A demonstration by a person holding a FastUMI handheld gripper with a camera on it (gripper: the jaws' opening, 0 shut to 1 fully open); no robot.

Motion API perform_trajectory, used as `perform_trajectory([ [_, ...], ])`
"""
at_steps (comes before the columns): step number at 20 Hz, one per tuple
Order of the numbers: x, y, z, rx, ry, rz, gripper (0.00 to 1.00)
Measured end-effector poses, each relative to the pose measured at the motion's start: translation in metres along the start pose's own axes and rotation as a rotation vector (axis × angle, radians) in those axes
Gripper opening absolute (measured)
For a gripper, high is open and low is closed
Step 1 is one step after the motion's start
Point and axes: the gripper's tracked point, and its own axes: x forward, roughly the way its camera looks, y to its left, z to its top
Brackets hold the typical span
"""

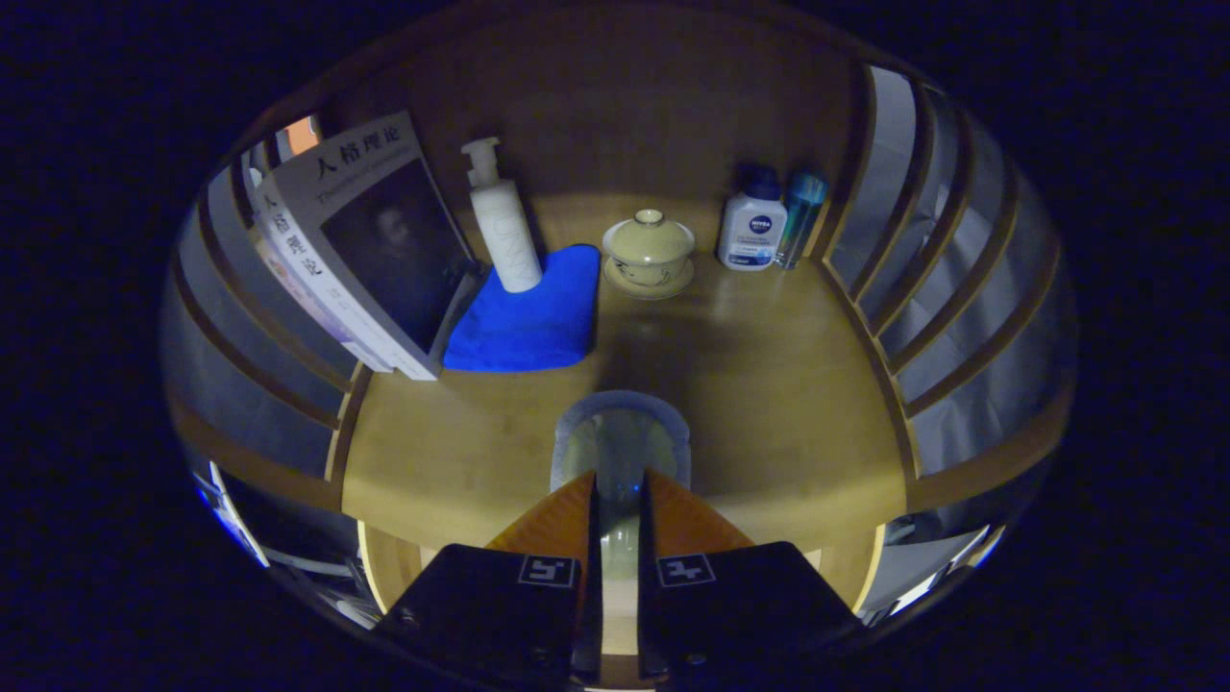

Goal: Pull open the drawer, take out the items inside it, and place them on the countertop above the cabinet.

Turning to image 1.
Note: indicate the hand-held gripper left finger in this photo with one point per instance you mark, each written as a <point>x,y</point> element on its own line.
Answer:
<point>500,605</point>

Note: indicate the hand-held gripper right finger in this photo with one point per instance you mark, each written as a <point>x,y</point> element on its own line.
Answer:
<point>740,605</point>

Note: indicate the wooden countertop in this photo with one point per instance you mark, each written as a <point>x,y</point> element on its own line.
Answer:
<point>769,384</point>

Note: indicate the brown wooden cabinet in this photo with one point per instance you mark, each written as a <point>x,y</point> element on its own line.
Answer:
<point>615,96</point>

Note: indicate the blue folded cloth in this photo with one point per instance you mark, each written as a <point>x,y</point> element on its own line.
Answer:
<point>528,327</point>

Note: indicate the lavender thin book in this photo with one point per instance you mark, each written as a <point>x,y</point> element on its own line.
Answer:
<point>317,322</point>

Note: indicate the white pump bottle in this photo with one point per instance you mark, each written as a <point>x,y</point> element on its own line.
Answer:
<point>509,240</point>

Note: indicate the beige lidded tea cup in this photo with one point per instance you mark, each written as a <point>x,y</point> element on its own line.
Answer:
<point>649,250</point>

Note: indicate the white lotion bottle blue cap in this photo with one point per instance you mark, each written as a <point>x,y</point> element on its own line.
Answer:
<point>751,235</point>

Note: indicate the white thick book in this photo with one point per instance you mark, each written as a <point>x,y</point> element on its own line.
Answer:
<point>384,240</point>

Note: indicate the teal slim bottle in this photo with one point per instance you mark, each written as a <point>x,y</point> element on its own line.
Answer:
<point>799,211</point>

